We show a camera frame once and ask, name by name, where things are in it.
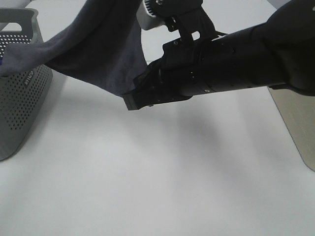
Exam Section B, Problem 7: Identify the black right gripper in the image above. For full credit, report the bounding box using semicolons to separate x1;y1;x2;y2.
124;38;205;111

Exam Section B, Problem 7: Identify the dark grey towel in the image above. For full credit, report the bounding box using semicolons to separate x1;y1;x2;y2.
0;0;147;96

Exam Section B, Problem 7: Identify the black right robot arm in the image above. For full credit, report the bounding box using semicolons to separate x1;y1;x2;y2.
123;0;315;110

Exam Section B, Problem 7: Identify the grey perforated plastic basket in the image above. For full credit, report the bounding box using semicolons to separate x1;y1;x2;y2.
0;8;53;160

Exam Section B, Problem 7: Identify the beige bin with grey rim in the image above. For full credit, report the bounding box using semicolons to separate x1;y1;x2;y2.
269;88;315;171

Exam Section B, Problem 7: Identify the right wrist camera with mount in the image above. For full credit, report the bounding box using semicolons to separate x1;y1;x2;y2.
136;0;218;46

